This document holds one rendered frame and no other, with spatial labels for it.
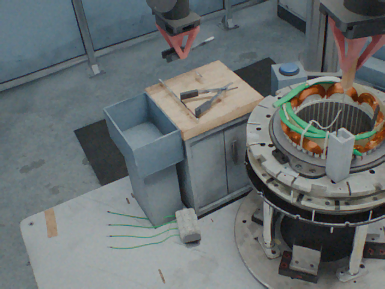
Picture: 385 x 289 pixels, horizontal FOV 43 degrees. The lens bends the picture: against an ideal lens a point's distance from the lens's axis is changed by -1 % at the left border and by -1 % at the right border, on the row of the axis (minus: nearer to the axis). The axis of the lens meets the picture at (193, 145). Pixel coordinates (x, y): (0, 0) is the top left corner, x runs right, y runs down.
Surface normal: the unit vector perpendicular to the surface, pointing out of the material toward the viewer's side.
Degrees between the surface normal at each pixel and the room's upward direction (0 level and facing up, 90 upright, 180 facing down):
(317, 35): 90
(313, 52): 90
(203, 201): 90
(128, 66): 0
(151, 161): 90
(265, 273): 0
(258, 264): 0
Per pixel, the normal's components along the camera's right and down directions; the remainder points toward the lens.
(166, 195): 0.48, 0.55
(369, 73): -0.67, 0.54
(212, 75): -0.10, -0.74
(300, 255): -0.36, 0.65
